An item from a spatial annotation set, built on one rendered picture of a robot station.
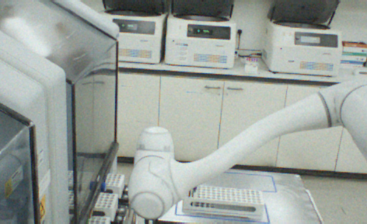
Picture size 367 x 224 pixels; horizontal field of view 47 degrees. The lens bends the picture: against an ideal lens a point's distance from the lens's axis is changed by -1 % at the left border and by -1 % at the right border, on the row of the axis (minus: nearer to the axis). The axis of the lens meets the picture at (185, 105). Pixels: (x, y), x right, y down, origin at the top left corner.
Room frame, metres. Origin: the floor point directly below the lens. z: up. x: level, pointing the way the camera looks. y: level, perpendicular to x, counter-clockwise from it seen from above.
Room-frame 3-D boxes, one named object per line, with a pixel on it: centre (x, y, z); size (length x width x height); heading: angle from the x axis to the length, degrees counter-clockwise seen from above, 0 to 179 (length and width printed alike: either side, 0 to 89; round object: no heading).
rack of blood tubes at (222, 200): (1.40, -0.16, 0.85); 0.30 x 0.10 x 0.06; 88
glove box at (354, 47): (3.77, -1.47, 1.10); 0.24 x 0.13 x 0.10; 89
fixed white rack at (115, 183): (1.47, 0.37, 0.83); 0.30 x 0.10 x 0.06; 90
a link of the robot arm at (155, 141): (1.05, 0.07, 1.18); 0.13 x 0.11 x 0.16; 2
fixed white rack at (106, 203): (1.32, 0.37, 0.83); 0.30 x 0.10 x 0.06; 90
